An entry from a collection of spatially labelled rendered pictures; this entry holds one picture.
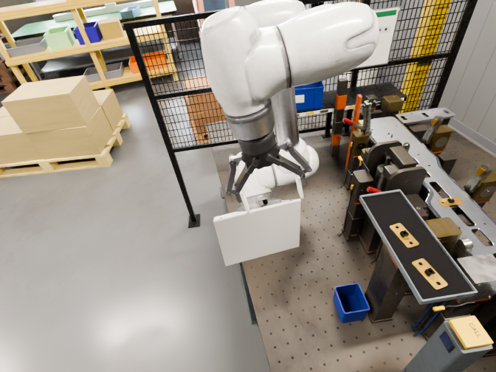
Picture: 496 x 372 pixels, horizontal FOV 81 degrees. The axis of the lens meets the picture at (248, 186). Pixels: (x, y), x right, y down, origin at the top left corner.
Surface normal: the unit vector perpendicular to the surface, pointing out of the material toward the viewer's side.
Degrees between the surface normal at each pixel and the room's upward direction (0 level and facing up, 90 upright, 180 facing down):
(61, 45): 90
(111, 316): 0
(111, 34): 90
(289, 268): 0
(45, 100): 90
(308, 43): 63
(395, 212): 0
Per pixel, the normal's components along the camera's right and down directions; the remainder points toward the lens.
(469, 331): -0.10, -0.73
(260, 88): 0.31, 0.69
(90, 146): 0.01, 0.67
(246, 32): 0.49, 0.11
